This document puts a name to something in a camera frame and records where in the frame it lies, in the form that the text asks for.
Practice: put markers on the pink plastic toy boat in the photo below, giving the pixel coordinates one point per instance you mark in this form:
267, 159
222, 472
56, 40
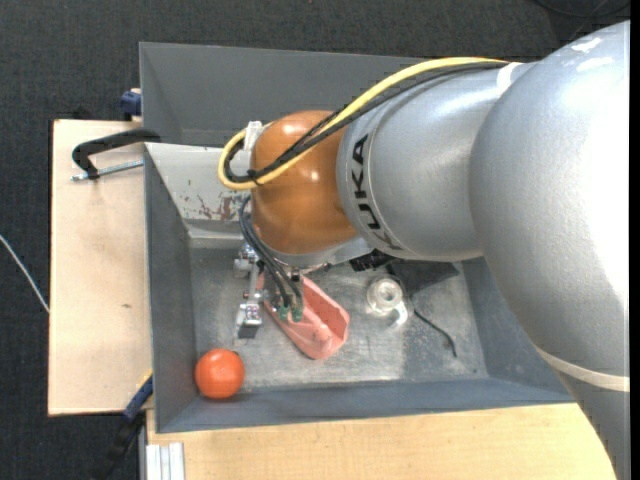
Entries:
325, 325

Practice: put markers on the orange ball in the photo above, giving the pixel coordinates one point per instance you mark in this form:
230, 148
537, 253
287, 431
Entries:
219, 374

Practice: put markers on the grey metal bin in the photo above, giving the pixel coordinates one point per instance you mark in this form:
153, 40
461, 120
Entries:
350, 368

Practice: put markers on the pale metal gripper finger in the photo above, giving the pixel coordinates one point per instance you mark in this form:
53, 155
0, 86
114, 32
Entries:
249, 315

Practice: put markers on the pale wood flat board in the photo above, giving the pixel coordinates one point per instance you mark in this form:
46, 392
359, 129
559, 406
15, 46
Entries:
100, 278

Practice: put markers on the clear glass thing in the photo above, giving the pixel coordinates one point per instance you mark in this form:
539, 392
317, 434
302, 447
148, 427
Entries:
384, 295

